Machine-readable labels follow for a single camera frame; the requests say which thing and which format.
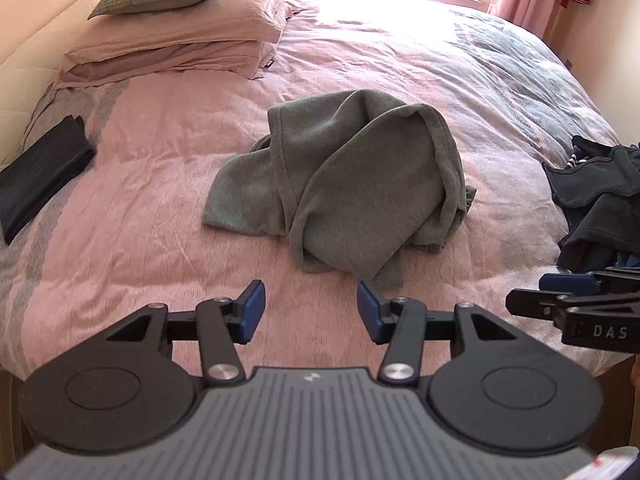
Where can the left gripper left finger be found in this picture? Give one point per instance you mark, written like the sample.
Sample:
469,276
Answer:
141,343

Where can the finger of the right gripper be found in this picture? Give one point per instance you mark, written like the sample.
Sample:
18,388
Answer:
609,281
529,303

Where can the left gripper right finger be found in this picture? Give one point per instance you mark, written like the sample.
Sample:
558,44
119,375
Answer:
481,345

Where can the grey sweatpants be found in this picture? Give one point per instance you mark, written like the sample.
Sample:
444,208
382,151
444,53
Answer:
350,179

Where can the pile of dark clothes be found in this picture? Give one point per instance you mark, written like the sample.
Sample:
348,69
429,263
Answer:
598,192

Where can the folded dark garment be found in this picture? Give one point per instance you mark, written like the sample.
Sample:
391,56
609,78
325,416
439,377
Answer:
60,155

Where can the pink pillow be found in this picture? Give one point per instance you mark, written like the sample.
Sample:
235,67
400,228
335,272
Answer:
236,36

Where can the white quilted headboard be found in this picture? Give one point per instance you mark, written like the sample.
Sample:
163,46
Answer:
29,71

